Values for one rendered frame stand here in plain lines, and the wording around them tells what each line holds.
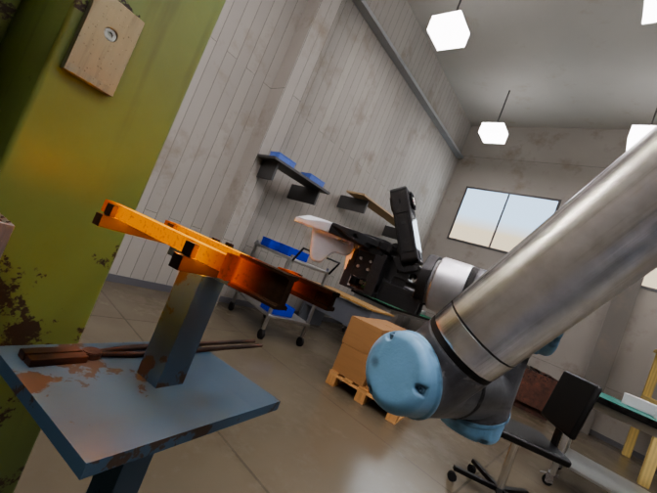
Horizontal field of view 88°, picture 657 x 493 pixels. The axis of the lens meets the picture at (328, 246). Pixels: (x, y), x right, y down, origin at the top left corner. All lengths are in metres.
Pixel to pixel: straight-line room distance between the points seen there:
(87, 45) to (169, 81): 0.18
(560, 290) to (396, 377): 0.15
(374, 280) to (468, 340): 0.19
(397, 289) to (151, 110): 0.71
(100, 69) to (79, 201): 0.27
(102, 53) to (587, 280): 0.86
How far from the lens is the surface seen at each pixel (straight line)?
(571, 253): 0.31
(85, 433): 0.58
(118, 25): 0.91
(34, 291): 0.95
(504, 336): 0.32
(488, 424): 0.46
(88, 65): 0.88
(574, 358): 7.99
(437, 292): 0.46
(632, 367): 8.00
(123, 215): 0.67
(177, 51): 0.99
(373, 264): 0.48
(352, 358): 3.32
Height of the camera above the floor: 1.03
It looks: 3 degrees up
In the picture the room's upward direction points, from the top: 22 degrees clockwise
